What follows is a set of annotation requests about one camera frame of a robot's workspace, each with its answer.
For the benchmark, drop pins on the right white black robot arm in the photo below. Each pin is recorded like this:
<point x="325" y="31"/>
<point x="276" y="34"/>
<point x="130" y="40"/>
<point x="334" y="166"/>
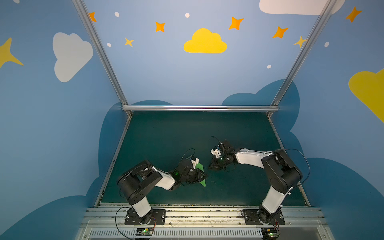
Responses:
<point x="282" y="173"/>

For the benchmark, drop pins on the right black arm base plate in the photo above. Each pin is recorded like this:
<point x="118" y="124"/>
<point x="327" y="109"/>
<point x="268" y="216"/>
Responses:
<point x="262" y="217"/>

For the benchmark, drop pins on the aluminium left frame post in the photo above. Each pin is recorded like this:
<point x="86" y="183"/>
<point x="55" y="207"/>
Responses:
<point x="88" y="24"/>

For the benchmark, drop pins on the aluminium frame post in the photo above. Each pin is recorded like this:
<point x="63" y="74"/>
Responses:
<point x="305" y="50"/>
<point x="88" y="24"/>

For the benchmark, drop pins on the green square paper sheet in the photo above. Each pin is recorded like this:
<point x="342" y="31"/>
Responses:
<point x="201" y="174"/>

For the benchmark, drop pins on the green circuit board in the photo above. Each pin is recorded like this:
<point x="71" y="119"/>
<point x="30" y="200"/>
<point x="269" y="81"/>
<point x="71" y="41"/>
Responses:
<point x="269" y="234"/>
<point x="144" y="232"/>

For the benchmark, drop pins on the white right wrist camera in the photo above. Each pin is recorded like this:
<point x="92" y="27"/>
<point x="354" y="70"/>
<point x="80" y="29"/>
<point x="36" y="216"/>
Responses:
<point x="216" y="153"/>

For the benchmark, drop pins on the left green circuit board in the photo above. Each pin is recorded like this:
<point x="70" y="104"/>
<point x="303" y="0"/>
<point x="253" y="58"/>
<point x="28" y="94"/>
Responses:
<point x="144" y="232"/>

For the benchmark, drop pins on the aluminium left floor rail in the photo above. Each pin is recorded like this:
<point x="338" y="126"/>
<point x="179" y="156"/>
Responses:
<point x="113" y="162"/>

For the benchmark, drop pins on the right green circuit board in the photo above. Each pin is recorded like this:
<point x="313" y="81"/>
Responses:
<point x="269" y="234"/>

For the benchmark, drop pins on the aluminium right frame post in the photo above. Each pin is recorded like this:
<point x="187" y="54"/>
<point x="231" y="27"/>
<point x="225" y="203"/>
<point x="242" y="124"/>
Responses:
<point x="305" y="50"/>

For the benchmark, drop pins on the aluminium right floor rail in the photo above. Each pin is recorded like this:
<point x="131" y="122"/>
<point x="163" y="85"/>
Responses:
<point x="293" y="174"/>

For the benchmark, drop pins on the aluminium floor rail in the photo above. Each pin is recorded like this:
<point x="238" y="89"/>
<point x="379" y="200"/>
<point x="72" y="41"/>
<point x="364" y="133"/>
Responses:
<point x="113" y="162"/>
<point x="293" y="174"/>

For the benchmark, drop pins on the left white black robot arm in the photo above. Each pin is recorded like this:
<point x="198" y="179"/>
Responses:
<point x="136" y="183"/>

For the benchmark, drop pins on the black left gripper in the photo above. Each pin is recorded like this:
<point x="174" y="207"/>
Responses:
<point x="195" y="174"/>

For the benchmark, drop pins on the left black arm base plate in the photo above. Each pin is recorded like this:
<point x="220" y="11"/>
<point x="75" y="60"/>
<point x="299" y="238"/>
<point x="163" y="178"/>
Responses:
<point x="155" y="216"/>

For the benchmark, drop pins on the aluminium back frame rail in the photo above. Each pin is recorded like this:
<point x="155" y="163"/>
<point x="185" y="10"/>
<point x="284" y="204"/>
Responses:
<point x="200" y="108"/>

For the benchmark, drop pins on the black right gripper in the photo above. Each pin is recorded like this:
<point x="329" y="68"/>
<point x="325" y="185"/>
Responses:
<point x="218" y="162"/>

